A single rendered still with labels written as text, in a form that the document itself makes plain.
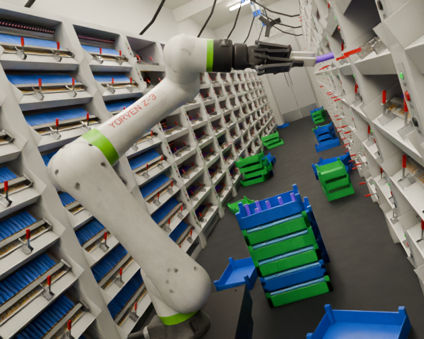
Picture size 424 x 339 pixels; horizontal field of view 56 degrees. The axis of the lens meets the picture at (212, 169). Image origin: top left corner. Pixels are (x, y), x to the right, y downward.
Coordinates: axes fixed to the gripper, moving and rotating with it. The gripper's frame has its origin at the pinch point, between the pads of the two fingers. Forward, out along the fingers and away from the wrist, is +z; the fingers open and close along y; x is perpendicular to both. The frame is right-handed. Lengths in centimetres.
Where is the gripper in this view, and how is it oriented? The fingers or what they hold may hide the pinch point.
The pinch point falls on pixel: (302, 58)
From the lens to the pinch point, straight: 122.5
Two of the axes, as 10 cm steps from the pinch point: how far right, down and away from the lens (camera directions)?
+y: -0.1, -8.2, 5.7
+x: -0.5, 5.7, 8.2
